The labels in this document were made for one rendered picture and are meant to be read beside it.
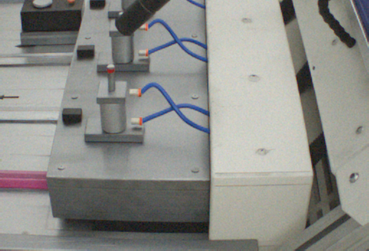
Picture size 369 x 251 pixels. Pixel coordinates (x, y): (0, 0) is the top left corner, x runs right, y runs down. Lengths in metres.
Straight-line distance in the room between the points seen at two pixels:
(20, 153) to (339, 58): 0.32
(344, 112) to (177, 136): 0.15
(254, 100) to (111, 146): 0.13
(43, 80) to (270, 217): 0.34
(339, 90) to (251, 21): 0.19
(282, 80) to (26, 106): 0.28
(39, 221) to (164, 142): 0.13
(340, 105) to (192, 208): 0.15
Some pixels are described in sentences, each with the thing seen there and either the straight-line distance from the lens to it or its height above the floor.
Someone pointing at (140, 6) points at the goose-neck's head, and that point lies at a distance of 0.59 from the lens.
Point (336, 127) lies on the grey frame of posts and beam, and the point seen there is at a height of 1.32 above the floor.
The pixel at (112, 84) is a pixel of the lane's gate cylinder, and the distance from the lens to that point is 0.66.
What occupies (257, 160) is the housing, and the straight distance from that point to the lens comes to 0.63.
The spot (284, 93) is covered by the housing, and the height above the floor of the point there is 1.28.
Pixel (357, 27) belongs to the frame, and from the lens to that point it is 0.63.
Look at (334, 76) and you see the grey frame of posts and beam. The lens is 0.68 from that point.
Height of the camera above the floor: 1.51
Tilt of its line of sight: 25 degrees down
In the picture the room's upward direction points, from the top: 50 degrees clockwise
